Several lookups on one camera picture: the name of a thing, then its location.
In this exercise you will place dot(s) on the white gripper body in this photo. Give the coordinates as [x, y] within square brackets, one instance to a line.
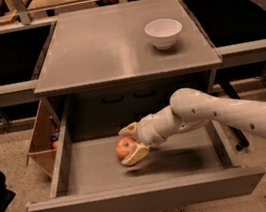
[147, 131]

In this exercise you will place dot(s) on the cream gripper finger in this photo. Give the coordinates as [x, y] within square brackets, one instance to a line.
[129, 130]
[137, 153]

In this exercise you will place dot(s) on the red apple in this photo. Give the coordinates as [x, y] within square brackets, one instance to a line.
[123, 147]

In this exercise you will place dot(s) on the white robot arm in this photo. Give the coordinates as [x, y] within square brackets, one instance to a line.
[191, 109]

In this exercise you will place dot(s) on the open grey top drawer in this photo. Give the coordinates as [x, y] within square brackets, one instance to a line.
[189, 168]

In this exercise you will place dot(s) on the grey cabinet counter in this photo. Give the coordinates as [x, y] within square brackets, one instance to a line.
[108, 46]

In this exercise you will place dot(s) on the small orange ball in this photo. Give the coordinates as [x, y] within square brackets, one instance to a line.
[55, 144]

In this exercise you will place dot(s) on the black pole on floor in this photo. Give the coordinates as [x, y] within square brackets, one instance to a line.
[242, 141]

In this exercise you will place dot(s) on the wooden side box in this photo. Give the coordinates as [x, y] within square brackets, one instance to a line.
[42, 148]

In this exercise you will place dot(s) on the white ceramic bowl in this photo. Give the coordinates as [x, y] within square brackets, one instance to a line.
[163, 33]

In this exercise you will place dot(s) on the right black drawer handle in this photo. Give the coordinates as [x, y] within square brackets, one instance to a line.
[144, 93]

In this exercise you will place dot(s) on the black drawer handle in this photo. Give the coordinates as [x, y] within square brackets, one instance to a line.
[109, 99]
[144, 93]

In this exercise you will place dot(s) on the left black drawer handle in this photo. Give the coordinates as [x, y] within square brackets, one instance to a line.
[109, 99]

